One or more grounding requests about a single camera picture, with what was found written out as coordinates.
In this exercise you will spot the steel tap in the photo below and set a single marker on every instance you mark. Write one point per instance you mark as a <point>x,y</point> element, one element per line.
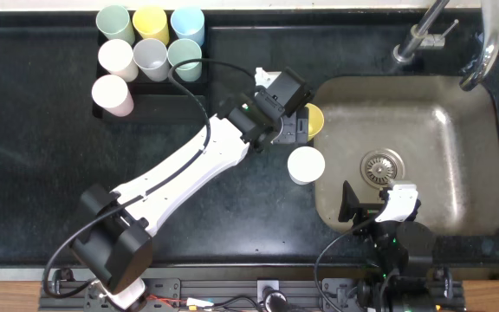
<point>490,47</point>

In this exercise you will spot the pink cup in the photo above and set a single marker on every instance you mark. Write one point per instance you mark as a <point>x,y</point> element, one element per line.
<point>110,93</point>

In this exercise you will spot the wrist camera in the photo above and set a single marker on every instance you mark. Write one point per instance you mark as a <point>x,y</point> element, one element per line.
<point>399,201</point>
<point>263,78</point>

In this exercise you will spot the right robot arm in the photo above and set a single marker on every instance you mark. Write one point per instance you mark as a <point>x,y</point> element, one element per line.
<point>414,242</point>

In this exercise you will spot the green cup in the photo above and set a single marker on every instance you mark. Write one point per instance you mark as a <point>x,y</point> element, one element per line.
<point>184,52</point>
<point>113,21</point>

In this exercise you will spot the black tray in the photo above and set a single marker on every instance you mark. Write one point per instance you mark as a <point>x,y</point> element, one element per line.
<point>163,106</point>

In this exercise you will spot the steel sink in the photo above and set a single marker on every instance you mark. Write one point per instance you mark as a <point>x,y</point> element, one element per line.
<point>449,151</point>

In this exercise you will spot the mounting rail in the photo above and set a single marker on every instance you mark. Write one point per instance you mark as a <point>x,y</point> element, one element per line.
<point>223,290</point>

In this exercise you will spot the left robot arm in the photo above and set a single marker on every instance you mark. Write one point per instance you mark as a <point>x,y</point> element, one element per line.
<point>180,173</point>

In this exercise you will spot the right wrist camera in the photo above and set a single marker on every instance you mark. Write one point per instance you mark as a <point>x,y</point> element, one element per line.
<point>399,201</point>

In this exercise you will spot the yellow cup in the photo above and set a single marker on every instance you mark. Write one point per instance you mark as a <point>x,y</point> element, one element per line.
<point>315,121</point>
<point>150,21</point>

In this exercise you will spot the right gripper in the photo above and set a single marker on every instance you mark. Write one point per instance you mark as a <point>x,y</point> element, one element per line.
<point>368,214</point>

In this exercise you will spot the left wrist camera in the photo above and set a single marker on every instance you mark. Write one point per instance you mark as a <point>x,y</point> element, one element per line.
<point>263,78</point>

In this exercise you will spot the white cup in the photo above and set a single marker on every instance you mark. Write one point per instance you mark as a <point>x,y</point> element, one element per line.
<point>306,164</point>
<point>115,56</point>

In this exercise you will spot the blue cup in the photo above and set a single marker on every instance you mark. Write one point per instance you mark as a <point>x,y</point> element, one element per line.
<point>187,21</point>

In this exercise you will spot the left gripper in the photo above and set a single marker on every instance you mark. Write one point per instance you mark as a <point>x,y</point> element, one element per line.
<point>295,128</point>

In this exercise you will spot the grey cup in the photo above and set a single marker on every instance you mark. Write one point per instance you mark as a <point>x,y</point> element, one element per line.
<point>150,56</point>

